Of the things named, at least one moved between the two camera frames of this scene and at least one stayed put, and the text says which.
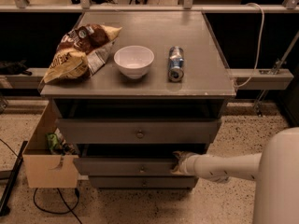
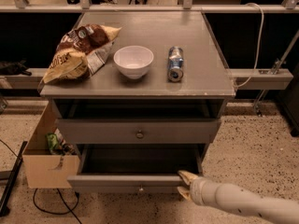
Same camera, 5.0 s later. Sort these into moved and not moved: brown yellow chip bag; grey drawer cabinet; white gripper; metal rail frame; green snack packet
Moved: white gripper
Not moved: grey drawer cabinet; brown yellow chip bag; green snack packet; metal rail frame
